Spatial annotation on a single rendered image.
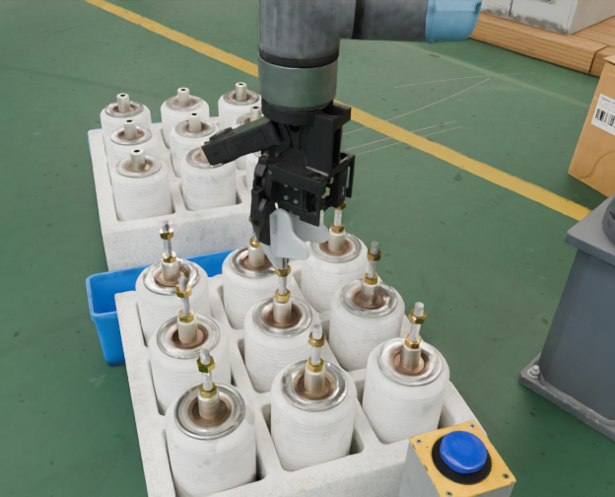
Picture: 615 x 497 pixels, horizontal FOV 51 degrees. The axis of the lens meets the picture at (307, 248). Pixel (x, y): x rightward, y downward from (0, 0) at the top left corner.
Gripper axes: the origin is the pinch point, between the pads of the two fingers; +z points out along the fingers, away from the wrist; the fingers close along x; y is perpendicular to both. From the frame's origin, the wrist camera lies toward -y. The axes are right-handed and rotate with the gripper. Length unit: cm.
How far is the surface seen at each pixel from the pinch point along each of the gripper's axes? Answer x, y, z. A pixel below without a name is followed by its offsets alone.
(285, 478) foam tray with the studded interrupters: -15.0, 11.2, 16.6
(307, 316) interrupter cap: 1.6, 3.3, 9.3
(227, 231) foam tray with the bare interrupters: 22.7, -26.1, 20.2
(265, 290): 4.3, -4.9, 10.9
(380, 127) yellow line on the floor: 104, -35, 35
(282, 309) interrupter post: -0.9, 1.3, 7.3
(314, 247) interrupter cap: 14.6, -3.5, 9.3
